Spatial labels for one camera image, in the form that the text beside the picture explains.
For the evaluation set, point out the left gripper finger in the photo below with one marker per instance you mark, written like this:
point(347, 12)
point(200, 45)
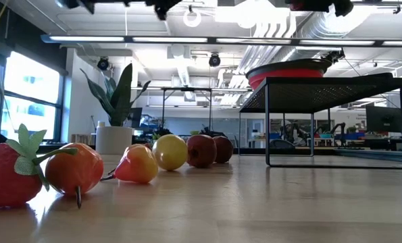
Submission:
point(161, 8)

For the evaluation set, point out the black round ceiling spotlight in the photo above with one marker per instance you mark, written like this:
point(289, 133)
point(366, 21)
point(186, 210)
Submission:
point(102, 63)
point(214, 60)

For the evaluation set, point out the black ceiling mounted device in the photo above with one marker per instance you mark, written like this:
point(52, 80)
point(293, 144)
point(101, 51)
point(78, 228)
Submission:
point(334, 55)

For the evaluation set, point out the yellow toy lemon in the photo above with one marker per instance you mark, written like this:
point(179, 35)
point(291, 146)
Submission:
point(170, 152)

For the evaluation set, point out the black tabletop device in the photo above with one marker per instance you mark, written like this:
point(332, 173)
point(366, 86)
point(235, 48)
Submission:
point(212, 131)

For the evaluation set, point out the large dark monitor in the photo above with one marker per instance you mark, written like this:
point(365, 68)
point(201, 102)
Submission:
point(386, 118)

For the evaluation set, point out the ribbed silver ceiling duct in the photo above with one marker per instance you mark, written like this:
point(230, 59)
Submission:
point(315, 30)

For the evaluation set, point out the black office chair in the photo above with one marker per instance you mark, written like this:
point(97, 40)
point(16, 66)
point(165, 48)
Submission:
point(281, 144)

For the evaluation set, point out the long blue-edged bench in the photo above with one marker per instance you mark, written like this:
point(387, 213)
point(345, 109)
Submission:
point(373, 154)

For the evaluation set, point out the potted aloe plant white pot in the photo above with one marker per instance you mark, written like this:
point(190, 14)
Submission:
point(114, 140)

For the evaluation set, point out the person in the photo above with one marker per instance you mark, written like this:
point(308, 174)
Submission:
point(293, 133)

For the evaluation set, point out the red grey collapsible colander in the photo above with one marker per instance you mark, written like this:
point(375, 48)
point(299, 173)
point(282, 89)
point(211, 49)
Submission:
point(285, 73)

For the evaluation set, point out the small dark background plant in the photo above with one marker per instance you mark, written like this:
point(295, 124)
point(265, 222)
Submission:
point(161, 132)

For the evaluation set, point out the small orange toy fruit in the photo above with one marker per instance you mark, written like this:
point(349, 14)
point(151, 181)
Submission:
point(74, 168)
point(138, 165)

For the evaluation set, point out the large glass window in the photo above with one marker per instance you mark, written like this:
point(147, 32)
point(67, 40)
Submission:
point(28, 101)

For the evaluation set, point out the black background robot arm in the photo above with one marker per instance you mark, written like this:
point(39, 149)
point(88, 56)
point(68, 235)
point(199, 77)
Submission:
point(338, 130)

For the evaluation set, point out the small dark monitor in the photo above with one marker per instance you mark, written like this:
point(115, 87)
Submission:
point(135, 116)

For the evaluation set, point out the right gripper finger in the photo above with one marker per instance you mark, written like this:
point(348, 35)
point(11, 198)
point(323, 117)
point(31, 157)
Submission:
point(313, 5)

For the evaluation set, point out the dark red toy pomegranate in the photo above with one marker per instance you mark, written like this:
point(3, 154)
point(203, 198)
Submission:
point(201, 151)

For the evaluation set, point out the black perforated metal shelf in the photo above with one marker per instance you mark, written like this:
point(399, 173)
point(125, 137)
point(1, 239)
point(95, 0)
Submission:
point(315, 92)

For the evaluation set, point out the round white ceiling lamp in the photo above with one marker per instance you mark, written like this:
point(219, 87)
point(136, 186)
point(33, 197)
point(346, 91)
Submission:
point(184, 20)

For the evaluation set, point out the long linear ceiling light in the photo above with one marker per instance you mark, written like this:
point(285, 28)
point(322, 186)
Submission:
point(170, 39)

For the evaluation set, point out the dark red toy plum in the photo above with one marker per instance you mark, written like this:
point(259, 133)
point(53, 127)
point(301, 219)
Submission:
point(225, 149)

